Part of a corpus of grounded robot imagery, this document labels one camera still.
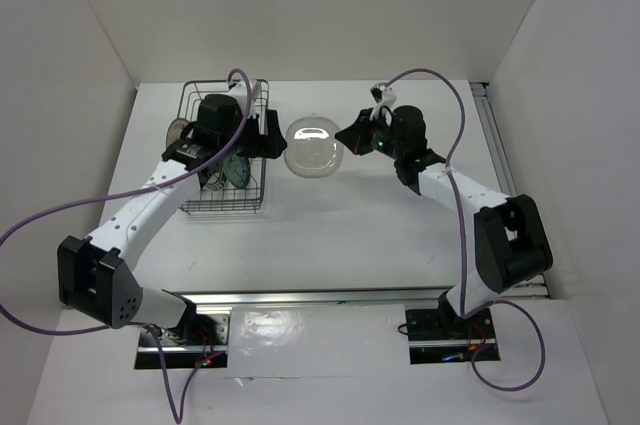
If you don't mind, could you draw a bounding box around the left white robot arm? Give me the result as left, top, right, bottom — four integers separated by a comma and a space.
57, 93, 286, 344

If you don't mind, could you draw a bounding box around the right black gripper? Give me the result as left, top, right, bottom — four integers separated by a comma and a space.
336, 107, 405, 160

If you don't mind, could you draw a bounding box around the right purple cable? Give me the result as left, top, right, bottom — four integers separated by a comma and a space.
382, 68, 546, 392

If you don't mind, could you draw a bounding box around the aluminium rail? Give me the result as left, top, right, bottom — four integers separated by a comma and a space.
164, 284, 544, 309
471, 82, 553, 293

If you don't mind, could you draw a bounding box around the aluminium rail front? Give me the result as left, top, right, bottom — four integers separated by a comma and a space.
164, 284, 544, 309

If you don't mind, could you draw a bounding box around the teal red rimmed plate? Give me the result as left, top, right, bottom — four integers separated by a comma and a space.
204, 163, 227, 192

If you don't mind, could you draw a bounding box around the aluminium rail right side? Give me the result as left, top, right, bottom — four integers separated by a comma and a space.
471, 82, 553, 293

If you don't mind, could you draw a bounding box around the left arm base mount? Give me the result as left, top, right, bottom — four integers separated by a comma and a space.
134, 310, 231, 370

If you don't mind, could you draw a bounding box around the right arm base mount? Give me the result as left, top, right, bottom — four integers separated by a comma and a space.
397, 294, 500, 365

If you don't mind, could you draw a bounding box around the clear grey glass plate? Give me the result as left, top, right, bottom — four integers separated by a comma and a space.
284, 116, 344, 179

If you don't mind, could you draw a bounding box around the orange sunburst plate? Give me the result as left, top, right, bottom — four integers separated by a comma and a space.
165, 118, 192, 148

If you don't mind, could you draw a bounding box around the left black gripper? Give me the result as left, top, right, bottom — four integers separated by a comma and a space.
219, 108, 287, 159

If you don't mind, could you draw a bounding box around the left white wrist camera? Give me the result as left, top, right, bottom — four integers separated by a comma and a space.
226, 78, 262, 118

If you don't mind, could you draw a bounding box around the grey wire dish rack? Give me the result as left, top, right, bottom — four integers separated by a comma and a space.
176, 80, 267, 215

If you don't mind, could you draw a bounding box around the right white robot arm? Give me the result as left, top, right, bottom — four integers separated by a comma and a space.
335, 106, 553, 337

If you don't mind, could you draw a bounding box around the blue patterned plate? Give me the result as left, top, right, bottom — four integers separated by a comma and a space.
223, 154, 251, 189

